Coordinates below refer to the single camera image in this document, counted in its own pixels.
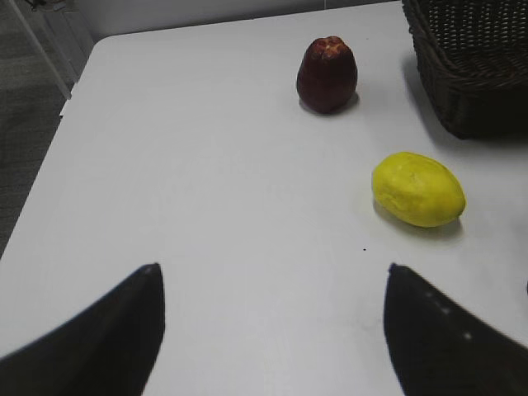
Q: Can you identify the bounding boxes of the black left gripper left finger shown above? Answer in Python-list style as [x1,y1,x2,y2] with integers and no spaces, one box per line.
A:
[1,263,165,395]

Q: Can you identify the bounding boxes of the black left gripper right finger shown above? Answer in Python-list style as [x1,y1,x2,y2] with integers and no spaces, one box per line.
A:
[384,264,527,395]

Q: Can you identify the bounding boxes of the dark woven wicker basket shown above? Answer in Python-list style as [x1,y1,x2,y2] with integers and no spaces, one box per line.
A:
[403,1,527,139]

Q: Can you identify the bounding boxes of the yellow lemon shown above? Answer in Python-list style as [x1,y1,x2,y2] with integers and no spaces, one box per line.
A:
[371,152,466,228]

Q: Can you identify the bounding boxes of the dark red wax apple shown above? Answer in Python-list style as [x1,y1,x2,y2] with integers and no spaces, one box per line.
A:
[296,35,358,114]

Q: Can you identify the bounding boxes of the white table leg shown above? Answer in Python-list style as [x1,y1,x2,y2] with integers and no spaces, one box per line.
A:
[7,1,72,101]

